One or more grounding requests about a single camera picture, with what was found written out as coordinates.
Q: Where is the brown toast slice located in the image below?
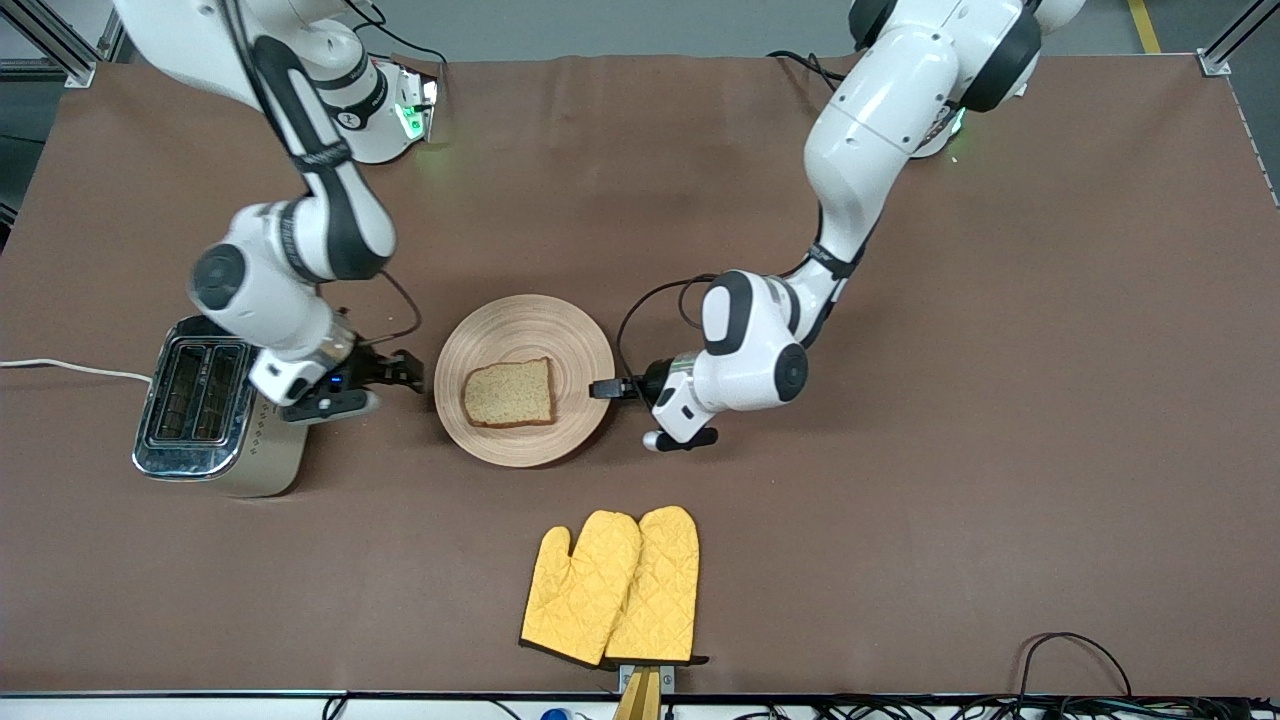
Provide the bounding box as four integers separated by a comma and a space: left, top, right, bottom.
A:
461, 356, 557, 430

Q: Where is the round wooden plate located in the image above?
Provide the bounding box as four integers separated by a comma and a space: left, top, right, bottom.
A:
433, 294, 617, 469

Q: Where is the beige chrome toaster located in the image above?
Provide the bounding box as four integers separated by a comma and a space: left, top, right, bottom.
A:
132, 315, 311, 499

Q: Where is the yellow quilted oven mitt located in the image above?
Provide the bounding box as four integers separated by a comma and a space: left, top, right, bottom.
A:
604, 505, 711, 667
519, 510, 643, 669

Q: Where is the brown table cover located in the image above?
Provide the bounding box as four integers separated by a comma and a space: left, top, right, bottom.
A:
0, 52, 1280, 699

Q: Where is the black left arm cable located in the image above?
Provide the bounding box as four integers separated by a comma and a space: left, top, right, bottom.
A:
614, 273, 719, 387

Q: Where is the white toaster power cable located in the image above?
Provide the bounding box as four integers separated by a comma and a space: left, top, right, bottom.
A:
0, 357, 153, 385

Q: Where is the wooden stick with metal bracket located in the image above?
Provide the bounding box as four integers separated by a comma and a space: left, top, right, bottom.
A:
611, 662, 677, 720

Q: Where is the black left base cable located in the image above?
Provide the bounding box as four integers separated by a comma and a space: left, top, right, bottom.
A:
767, 49, 849, 89

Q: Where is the aluminium frame profile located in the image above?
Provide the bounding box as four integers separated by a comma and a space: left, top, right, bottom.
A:
1196, 0, 1280, 78
0, 0, 128, 90

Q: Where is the black cable bundle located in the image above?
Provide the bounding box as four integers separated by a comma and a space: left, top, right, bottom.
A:
730, 694, 1280, 720

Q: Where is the black looped cable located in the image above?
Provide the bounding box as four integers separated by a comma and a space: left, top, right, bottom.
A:
1017, 631, 1134, 702

